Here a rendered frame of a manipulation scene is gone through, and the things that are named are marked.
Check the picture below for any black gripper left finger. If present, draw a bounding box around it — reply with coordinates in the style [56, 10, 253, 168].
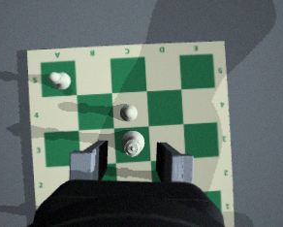
[69, 141, 108, 180]

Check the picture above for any green and cream chessboard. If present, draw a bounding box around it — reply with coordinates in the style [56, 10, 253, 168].
[27, 41, 235, 227]

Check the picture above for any white pawn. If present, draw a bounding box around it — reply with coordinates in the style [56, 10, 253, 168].
[48, 72, 71, 90]
[120, 105, 138, 122]

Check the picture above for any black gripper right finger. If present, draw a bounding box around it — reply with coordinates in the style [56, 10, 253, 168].
[156, 143, 194, 183]

